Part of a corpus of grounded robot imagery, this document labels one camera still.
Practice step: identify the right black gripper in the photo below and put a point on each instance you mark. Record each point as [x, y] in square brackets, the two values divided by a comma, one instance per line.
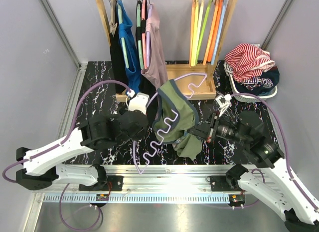
[211, 128]

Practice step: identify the olive green top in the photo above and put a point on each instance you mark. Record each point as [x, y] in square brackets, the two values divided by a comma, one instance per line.
[182, 114]

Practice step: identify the purple hanger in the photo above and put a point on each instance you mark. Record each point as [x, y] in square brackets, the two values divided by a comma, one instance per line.
[159, 139]

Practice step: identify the red white striped top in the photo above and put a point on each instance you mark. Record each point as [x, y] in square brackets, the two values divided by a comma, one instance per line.
[248, 61]

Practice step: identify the yellow plastic hanger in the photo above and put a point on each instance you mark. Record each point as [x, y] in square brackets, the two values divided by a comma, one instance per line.
[196, 32]

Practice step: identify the black white striped tank top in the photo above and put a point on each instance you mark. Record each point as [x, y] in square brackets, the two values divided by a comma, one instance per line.
[228, 69]

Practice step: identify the orange hanger with red top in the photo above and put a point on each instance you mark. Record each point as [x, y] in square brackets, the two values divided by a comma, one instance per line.
[192, 29]

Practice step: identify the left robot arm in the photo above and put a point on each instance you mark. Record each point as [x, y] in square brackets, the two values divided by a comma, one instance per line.
[45, 166]

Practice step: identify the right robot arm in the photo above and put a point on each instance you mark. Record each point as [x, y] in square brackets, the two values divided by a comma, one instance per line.
[292, 203]

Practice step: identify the mauve pink top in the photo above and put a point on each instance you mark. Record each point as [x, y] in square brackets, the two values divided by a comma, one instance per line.
[156, 73]

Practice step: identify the blue top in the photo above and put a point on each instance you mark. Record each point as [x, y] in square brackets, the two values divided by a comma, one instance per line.
[134, 71]

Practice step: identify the black garment on clip hanger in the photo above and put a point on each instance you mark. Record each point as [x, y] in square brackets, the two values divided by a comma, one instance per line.
[117, 59]

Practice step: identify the lilac hanger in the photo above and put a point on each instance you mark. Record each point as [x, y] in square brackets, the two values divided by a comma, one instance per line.
[148, 36]

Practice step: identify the lime green empty hanger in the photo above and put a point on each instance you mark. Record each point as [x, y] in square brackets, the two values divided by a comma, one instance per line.
[204, 23]

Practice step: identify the orange empty hanger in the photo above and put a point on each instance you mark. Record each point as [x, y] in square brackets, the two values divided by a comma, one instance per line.
[212, 46]
[216, 9]

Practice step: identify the light blue empty hanger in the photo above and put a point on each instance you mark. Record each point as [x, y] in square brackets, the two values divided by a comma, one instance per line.
[219, 35]

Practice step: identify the cream empty hanger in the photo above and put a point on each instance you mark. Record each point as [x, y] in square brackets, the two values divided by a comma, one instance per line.
[200, 30]

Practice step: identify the wooden clip hanger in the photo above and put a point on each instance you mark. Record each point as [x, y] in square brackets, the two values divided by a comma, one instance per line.
[113, 24]

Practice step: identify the pink hanger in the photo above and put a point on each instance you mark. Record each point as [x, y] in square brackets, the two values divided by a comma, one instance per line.
[144, 42]

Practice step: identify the mint green hanger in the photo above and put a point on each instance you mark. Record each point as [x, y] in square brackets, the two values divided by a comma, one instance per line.
[120, 18]

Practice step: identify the wooden clothes rack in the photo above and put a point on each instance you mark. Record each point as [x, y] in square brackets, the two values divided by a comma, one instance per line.
[197, 82]

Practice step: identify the navy printed shirt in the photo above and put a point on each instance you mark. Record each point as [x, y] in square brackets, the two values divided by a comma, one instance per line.
[260, 85]

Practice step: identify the aluminium rail base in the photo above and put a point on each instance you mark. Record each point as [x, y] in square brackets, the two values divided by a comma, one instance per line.
[147, 158]

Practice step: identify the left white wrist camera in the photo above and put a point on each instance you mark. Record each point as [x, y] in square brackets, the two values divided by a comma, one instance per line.
[137, 101]

